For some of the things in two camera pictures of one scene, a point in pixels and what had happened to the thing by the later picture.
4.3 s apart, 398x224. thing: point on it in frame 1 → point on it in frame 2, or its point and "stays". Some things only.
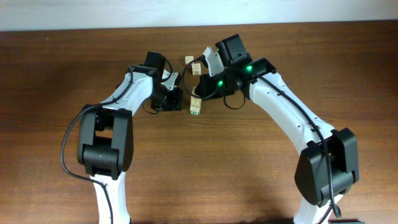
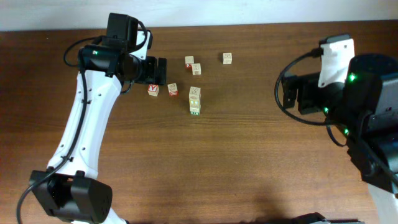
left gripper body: (166, 99) → (148, 71)
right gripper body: (216, 87) → (308, 97)
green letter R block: (194, 111) stays
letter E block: (188, 58) stays
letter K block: (196, 69) stays
